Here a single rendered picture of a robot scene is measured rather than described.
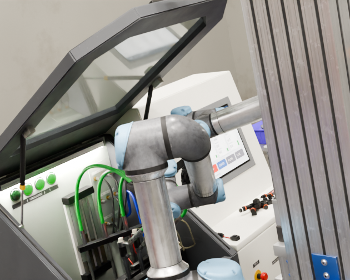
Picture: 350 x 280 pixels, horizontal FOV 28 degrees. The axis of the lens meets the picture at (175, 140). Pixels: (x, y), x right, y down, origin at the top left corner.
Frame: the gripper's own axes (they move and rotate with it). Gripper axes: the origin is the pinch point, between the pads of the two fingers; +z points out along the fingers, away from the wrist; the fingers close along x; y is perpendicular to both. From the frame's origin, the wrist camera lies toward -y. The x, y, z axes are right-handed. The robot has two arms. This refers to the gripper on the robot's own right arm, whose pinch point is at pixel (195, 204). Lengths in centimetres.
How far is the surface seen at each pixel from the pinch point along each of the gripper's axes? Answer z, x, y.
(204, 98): -24, 66, -37
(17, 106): -24, 80, -186
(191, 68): -13, 230, -166
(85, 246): 14, -13, -48
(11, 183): -19, -34, -54
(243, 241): 27.0, 28.2, -3.0
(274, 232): 33, 51, -3
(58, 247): 13, -19, -57
